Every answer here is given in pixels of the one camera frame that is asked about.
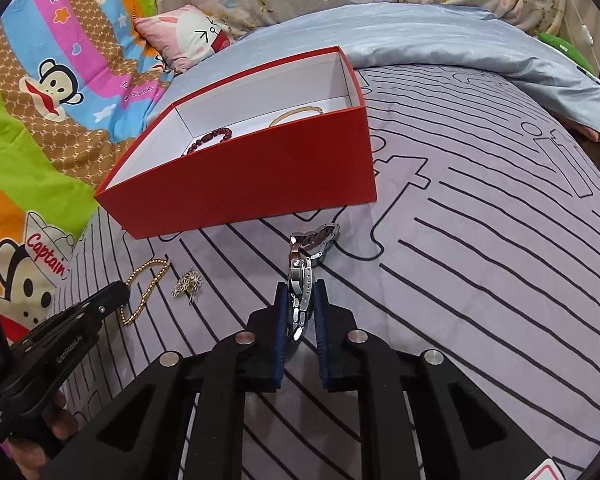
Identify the cartoon monkey blanket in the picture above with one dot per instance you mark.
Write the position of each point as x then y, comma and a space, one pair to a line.
55, 135

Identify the silver metal wristwatch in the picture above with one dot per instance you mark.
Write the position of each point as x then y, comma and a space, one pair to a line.
300, 265

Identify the person's left hand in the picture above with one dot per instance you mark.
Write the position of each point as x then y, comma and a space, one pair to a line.
65, 420

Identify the small silver pendant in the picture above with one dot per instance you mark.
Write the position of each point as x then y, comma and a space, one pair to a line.
192, 287

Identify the green plush item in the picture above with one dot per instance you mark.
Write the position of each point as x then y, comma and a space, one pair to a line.
565, 50

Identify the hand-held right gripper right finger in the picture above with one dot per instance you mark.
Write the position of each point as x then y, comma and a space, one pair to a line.
322, 330

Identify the red cardboard box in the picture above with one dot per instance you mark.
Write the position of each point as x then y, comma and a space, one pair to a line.
255, 175

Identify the gold bangle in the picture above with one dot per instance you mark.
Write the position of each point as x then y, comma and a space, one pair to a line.
300, 109

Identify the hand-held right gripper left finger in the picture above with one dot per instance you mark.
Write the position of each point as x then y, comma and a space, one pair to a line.
280, 330

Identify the light blue duvet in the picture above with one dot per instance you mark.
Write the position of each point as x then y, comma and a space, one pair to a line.
455, 40

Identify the pink cartoon pillow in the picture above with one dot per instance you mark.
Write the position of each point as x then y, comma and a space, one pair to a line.
180, 35

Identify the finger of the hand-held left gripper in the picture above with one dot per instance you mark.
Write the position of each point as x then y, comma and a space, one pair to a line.
95, 307

